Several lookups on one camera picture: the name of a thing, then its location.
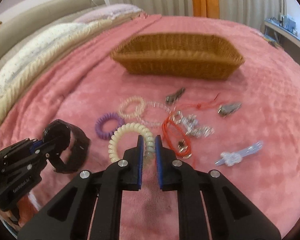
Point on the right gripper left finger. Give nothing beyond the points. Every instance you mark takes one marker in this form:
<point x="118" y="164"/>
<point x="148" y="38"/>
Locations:
<point x="89" y="206"/>

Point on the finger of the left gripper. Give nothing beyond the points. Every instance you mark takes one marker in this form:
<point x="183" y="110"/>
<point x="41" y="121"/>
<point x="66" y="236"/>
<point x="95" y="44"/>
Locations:
<point x="52" y="143"/>

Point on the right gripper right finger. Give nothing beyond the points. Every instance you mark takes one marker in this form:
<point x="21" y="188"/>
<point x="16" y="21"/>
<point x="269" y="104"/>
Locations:
<point x="209" y="205"/>

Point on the black wrist watch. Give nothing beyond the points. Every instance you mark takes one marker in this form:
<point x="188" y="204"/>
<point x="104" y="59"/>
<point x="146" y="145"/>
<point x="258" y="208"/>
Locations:
<point x="73" y="158"/>

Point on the left hand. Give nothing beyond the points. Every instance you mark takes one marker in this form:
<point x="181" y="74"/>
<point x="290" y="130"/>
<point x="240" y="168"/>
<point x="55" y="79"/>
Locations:
<point x="27" y="206"/>

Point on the white speckled pillow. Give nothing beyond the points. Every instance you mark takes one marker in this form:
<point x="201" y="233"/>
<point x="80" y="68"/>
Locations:
<point x="37" y="55"/>

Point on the silver metal hair clip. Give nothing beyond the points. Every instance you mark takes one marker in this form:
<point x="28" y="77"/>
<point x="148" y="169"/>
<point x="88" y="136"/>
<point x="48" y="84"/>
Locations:
<point x="229" y="108"/>

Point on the pink plush blanket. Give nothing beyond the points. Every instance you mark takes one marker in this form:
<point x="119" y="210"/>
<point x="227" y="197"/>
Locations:
<point x="88" y="83"/>

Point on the beige headboard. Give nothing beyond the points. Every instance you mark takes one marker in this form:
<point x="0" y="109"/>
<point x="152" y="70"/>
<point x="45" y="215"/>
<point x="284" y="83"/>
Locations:
<point x="20" y="27"/>

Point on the pink pillow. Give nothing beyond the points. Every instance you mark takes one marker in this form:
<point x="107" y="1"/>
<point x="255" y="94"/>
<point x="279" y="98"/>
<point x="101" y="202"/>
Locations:
<point x="108" y="12"/>

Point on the brown wicker basket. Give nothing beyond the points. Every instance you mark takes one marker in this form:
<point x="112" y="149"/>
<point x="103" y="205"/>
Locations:
<point x="196" y="56"/>

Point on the grey desk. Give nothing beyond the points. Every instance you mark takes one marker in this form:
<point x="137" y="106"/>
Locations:
<point x="287" y="40"/>

